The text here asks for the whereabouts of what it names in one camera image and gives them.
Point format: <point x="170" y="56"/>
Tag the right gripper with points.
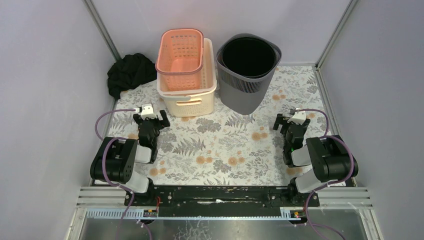
<point x="278" y="121"/>

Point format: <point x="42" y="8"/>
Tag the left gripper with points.
<point x="151" y="120"/>

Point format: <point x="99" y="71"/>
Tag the grey ribbed waste bin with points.
<point x="242" y="94"/>

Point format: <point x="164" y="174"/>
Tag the pink plastic basket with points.
<point x="180" y="59"/>

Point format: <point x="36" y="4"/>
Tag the black round waste bin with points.
<point x="249" y="56"/>

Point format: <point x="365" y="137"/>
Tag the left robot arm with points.
<point x="115" y="159"/>

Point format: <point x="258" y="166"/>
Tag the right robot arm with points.
<point x="329" y="157"/>

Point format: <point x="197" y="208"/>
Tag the cream plastic basket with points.
<point x="197" y="102"/>

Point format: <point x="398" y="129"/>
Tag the black cloth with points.
<point x="130" y="72"/>

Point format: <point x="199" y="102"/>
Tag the floral table mat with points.
<point x="227" y="148"/>

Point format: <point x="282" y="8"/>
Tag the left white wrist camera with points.
<point x="146" y="111"/>

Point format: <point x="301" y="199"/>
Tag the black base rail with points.
<point x="221" y="201"/>

